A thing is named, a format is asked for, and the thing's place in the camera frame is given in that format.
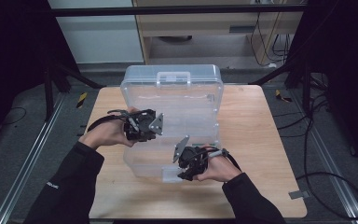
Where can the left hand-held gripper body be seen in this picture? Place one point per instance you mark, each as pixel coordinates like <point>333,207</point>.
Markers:
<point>141,126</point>

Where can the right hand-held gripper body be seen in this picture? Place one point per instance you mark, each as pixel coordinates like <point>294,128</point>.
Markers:
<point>192,158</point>

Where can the clear plastic storage box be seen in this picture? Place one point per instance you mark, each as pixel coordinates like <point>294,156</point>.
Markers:
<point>183,102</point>

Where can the person's right hand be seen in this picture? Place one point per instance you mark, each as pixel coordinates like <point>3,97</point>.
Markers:
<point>220,169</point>

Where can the person's left hand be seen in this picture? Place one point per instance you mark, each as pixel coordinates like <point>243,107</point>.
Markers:
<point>108,133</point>

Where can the yellow black tape strip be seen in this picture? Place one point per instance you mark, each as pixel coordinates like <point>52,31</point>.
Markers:
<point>81,99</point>
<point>281,96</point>

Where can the black metal stand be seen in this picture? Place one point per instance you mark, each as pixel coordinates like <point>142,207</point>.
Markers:
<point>304,84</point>
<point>51,90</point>

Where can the white cabinet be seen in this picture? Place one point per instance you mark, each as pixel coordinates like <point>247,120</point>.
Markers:
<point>96,37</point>

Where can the grey tape patch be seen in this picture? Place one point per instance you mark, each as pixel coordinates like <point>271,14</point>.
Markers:
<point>299,195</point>

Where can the black horizontal bar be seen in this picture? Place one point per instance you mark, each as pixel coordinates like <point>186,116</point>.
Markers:
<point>174,11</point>

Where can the light wooden desk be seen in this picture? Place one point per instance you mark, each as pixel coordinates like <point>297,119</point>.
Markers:
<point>217,28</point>

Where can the aluminium floor rail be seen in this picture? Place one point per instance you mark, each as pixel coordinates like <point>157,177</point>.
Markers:
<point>329,155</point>
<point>28,161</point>

